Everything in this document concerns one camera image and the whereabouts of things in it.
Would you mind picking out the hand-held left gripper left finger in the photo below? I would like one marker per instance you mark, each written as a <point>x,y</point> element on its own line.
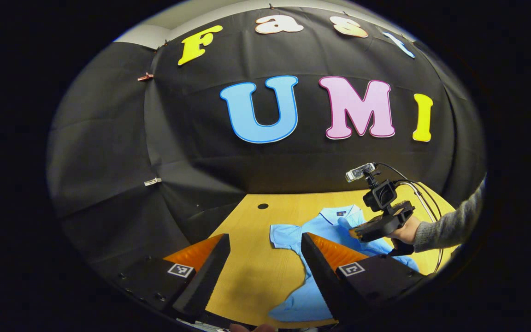
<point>203,281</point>

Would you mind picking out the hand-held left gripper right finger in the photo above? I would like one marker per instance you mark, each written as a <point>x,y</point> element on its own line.
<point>323,281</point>

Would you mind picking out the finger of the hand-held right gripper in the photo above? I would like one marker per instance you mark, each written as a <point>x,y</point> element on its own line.
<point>367,230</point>

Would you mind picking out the light blue T-shirt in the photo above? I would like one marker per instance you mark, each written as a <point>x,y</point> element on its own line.
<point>307,299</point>

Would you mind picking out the silver cloth clip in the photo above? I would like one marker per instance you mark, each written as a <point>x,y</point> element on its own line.
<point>152,181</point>

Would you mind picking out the black backdrop cloth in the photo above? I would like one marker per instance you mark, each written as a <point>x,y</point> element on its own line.
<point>191,138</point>

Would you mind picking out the copper cloth clip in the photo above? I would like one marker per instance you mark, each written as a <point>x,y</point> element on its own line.
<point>145,76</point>

